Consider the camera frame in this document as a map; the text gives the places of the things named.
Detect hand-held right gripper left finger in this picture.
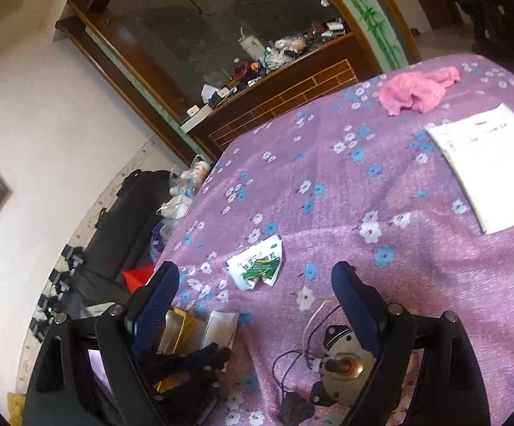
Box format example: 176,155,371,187
25,261,180,426

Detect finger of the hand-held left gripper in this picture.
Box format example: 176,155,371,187
150,370,222,391
144,344,233,371

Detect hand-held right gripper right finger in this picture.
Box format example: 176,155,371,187
331,261,491,426

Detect gold foil packet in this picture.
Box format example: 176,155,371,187
157,308,204,393

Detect white printed packet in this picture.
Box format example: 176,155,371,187
199,311,240,371

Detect round metal motor with wires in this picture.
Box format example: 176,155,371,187
271,299,384,424

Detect red paper bag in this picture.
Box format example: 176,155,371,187
121,264,156,294

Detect purple plastic bag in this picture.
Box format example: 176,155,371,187
149,222,169,262

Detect black leather sofa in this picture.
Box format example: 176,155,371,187
68,169,182,316

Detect black boxy device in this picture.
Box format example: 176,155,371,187
37,295,60,316
61,245,84,267
48,271,73,294
28,317,51,342

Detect green and white packet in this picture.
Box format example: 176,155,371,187
227,235,284,293

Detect purple floral tablecloth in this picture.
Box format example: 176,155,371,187
86,53,514,426

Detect clear plastic bag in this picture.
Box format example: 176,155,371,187
157,155,213,220

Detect white paper booklet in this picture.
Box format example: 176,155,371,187
424,103,514,235

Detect pink cloth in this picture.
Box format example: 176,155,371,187
379,66,462,117

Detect wooden glass-front cabinet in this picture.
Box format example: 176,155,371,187
55,0,422,165

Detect clutter of small shelf items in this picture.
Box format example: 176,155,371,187
179,18,346,131

